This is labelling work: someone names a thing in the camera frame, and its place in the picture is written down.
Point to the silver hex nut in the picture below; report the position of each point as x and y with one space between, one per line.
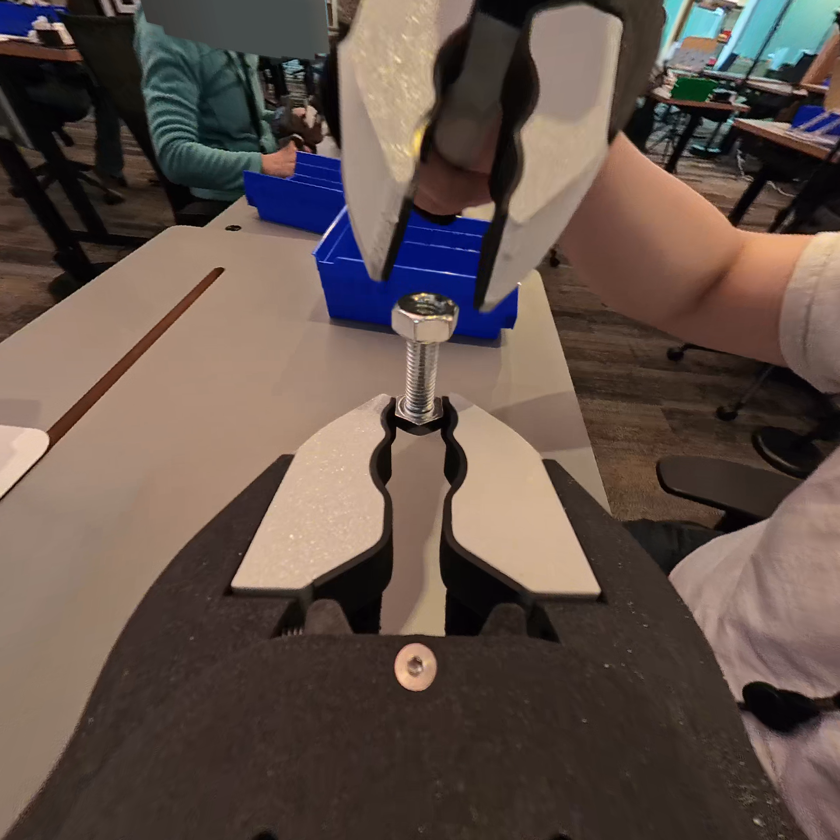
420 414

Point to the black desk chair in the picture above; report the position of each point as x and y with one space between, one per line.
729 486

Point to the green box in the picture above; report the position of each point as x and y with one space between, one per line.
696 89

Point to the wooden desk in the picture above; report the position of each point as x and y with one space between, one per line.
696 112

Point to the white board stand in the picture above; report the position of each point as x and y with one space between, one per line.
19 460

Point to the person's right forearm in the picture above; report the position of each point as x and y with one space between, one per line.
656 263

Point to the blue plastic bin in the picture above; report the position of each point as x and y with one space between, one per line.
29 16
295 194
433 282

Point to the silver hex bolt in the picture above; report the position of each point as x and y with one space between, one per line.
424 335

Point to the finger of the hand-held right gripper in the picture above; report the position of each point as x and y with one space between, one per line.
571 92
374 118

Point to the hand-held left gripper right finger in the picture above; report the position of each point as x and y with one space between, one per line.
525 525

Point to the person's right hand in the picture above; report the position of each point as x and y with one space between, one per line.
466 184

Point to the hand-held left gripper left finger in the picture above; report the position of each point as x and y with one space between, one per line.
315 525

